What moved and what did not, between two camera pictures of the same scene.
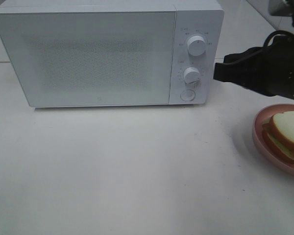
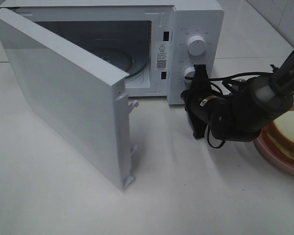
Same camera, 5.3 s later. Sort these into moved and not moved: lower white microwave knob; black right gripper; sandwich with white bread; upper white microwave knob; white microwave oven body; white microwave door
Moved: black right gripper; white microwave door
Not moved: white microwave oven body; upper white microwave knob; sandwich with white bread; lower white microwave knob
